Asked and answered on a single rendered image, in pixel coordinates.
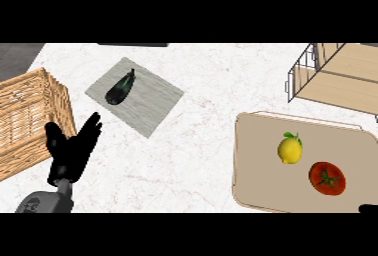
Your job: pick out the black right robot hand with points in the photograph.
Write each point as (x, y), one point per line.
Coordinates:
(369, 209)

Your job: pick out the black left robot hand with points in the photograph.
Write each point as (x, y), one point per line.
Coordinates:
(71, 150)

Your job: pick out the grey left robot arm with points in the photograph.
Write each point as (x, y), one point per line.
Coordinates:
(49, 200)

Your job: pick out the red tomato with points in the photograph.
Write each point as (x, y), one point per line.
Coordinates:
(327, 178)

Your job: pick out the beige tray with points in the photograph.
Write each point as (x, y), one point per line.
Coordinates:
(304, 166)

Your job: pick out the wicker basket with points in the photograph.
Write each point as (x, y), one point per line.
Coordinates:
(27, 120)

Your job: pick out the grey placemat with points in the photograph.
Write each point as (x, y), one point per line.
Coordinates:
(135, 96)

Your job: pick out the dark eggplant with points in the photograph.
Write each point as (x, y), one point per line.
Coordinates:
(120, 88)

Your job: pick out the yellow lemon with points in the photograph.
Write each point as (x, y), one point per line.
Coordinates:
(290, 149)

